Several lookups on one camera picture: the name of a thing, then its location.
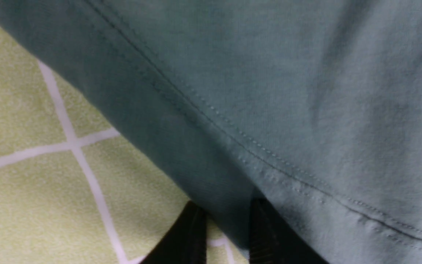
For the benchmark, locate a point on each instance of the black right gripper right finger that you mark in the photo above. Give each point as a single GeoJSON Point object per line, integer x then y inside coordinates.
{"type": "Point", "coordinates": [272, 241]}

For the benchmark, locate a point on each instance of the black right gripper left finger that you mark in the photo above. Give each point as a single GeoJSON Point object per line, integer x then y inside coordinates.
{"type": "Point", "coordinates": [185, 242]}

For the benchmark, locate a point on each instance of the green long-sleeve shirt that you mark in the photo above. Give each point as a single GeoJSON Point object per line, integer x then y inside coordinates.
{"type": "Point", "coordinates": [313, 105]}

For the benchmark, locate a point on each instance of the green checkered tablecloth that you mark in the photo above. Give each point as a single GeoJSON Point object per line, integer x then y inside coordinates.
{"type": "Point", "coordinates": [72, 190]}

